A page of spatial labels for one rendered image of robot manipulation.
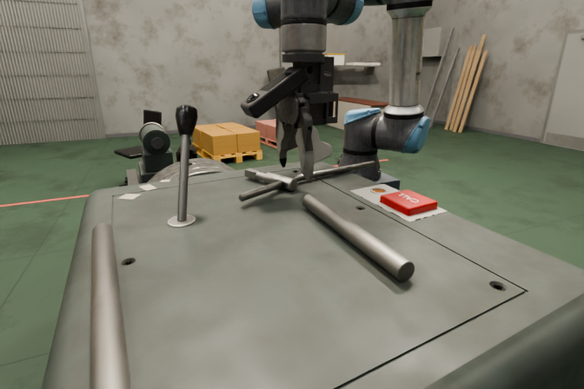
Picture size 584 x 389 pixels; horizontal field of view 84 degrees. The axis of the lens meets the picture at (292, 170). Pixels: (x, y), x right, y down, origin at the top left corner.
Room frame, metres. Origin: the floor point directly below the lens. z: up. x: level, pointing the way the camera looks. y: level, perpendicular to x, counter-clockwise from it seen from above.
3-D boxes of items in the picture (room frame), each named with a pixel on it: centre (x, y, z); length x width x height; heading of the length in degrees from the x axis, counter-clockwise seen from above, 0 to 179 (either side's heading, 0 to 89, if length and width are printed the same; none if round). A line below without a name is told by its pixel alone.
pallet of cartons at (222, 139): (5.70, 1.19, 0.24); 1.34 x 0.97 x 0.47; 25
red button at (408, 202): (0.46, -0.18, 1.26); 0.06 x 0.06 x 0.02; 27
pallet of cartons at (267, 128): (6.70, 0.20, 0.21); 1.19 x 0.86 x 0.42; 25
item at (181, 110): (0.48, 0.15, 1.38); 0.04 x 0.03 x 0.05; 27
